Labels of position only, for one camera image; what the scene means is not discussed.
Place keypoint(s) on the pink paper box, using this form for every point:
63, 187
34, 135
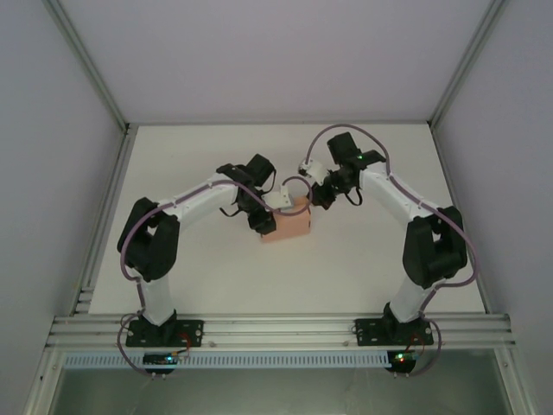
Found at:
289, 227

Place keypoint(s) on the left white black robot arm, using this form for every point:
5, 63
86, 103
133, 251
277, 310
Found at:
149, 242

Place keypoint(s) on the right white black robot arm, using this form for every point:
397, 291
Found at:
434, 250

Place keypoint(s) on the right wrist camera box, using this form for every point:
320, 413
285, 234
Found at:
313, 168

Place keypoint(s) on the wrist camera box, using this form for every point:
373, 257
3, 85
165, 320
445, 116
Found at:
313, 168
278, 201

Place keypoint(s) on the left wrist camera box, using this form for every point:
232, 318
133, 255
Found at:
278, 201

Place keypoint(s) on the aluminium mounting rail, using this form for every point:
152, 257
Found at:
276, 333

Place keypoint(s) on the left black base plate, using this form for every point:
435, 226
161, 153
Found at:
190, 333

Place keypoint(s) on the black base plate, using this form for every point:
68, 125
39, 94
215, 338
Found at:
367, 330
190, 333

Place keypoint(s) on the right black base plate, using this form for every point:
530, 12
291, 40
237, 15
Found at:
367, 330

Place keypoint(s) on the aluminium side rail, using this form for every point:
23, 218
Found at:
119, 173

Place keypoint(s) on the aluminium frame post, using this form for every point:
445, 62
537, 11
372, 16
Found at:
465, 65
95, 73

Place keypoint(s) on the aluminium frame leg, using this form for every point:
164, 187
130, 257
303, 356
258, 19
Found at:
515, 384
43, 384

